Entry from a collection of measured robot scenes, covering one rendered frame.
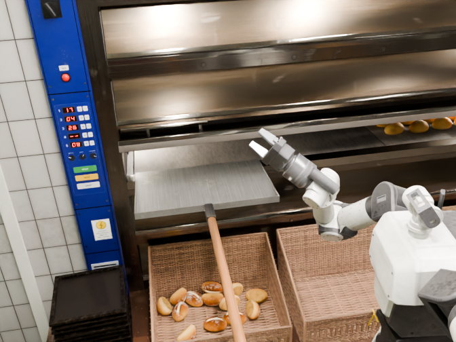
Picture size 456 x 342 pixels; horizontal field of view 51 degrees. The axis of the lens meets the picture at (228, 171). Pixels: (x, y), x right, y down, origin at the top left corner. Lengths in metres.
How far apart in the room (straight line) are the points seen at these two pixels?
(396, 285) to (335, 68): 1.02
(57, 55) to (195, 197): 0.72
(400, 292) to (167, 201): 0.95
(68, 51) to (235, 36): 0.60
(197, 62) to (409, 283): 1.10
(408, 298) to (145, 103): 1.17
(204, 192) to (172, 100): 0.39
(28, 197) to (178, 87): 0.77
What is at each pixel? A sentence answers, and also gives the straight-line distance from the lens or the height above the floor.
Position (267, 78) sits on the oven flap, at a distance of 1.95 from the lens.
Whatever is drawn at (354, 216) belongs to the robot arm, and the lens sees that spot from 1.63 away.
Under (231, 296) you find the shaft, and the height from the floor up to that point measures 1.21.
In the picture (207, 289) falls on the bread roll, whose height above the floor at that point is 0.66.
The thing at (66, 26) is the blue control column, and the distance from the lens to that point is 1.82.
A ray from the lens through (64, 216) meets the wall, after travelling 2.16.
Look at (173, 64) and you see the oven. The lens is 1.86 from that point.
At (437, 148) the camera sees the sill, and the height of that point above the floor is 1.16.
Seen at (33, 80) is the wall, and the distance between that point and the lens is 1.92.
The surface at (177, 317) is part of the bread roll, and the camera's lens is 2.18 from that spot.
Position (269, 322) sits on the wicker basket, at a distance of 2.18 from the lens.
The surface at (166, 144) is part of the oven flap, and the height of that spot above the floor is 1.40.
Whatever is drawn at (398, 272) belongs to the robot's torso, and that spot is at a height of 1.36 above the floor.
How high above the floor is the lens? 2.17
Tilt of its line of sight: 29 degrees down
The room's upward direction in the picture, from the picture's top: 3 degrees counter-clockwise
